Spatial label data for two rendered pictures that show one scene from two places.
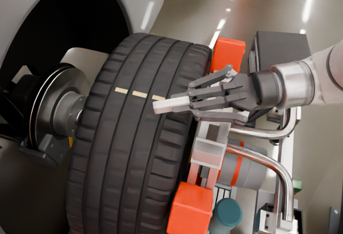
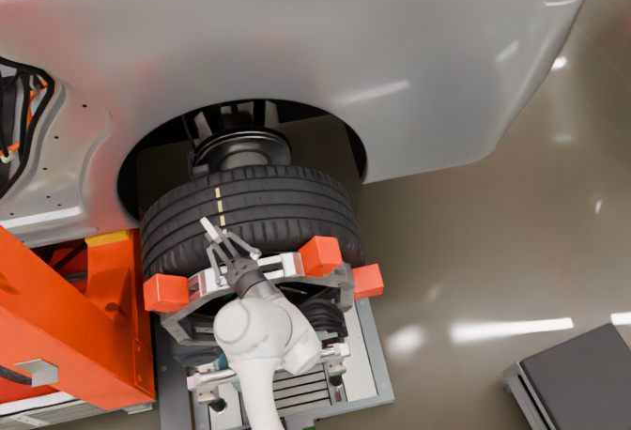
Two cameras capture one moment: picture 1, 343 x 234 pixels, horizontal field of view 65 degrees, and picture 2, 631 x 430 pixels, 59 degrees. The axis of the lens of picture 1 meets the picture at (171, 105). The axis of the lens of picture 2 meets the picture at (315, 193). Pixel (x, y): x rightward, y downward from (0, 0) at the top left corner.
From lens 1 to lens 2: 1.06 m
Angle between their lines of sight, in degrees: 32
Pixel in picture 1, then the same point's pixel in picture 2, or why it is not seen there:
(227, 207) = not seen: hidden behind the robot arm
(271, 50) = (579, 360)
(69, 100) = (245, 160)
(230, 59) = (310, 258)
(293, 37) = not seen: outside the picture
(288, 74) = (254, 290)
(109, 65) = (237, 172)
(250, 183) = not seen: hidden behind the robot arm
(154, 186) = (167, 258)
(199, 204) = (164, 291)
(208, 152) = (207, 281)
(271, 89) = (241, 285)
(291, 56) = (590, 398)
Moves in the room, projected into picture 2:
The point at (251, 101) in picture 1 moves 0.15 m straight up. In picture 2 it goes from (233, 280) to (223, 253)
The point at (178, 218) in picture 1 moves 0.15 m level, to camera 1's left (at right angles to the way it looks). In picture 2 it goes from (151, 284) to (131, 236)
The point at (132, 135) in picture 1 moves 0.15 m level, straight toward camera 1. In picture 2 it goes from (189, 221) to (143, 260)
